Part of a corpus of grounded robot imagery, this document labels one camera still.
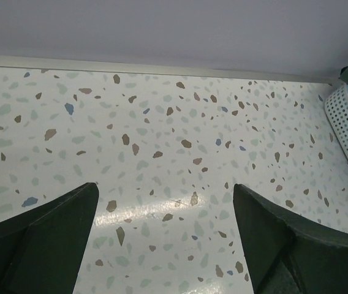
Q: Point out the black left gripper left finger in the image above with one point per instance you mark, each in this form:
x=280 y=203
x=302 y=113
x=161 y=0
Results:
x=41 y=250

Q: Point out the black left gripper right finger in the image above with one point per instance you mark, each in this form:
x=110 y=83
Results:
x=286 y=252

